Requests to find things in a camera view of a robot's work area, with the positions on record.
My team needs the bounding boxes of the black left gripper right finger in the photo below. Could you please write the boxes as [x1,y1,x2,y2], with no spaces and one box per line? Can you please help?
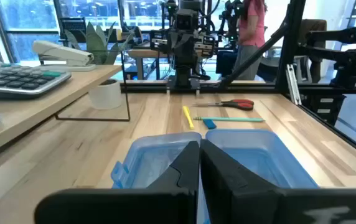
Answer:
[199,139,356,224]

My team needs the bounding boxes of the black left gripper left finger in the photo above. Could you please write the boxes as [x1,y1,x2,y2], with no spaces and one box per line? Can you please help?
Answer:
[34,140,201,224]

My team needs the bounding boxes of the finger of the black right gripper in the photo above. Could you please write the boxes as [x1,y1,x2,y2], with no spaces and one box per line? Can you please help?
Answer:
[169,32,184,63]
[183,32,197,63]

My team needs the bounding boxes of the blue plastic pencil box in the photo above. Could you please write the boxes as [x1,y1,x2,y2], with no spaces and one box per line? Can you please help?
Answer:
[110,128,319,224]

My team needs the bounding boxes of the red-handled scissors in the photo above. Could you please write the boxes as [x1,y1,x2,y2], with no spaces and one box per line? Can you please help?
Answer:
[192,98,255,111]

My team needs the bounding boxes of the yellow highlighter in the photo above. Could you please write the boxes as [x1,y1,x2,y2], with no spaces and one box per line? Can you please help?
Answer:
[182,105,195,131]

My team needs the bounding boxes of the teal pencil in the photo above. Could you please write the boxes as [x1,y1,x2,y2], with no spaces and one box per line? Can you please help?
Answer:
[192,116,266,123]

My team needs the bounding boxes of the blue eraser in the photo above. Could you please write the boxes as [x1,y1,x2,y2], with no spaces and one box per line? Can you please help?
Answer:
[202,118,217,130]

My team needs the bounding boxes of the wooden background table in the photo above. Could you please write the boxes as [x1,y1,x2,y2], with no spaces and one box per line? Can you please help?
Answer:
[127,48,174,81]

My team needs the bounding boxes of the person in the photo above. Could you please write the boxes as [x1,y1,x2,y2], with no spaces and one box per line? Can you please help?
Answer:
[234,0,268,82]

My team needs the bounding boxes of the green snake plant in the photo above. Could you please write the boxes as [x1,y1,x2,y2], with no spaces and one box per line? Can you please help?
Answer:
[63,21,135,66]

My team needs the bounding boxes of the white plant pot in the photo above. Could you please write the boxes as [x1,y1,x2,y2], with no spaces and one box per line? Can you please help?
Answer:
[88,78,123,111]

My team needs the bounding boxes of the silver aluminium bar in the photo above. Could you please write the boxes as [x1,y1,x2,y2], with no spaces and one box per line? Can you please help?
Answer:
[286,63,302,106]

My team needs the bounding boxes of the tan office chair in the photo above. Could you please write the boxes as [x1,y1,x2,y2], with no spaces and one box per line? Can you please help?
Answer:
[297,18,327,84]

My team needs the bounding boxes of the wooden shelf riser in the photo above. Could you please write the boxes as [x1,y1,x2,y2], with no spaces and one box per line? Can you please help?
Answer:
[0,49,131,161]

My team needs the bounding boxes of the light grey stapler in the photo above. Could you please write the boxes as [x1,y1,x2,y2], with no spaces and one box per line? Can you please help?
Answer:
[32,40,97,73]

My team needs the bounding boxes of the black drawer cabinet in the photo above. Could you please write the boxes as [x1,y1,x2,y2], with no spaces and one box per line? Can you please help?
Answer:
[305,93,349,127]

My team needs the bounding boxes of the grey desk calculator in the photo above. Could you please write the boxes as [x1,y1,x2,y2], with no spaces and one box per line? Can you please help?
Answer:
[0,52,73,100]

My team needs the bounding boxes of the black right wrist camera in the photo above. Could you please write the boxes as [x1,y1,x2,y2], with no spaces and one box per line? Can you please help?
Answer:
[176,8,200,32]

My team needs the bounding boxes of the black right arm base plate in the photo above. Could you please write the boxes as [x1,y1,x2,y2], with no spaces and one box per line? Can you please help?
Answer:
[165,75,202,96]

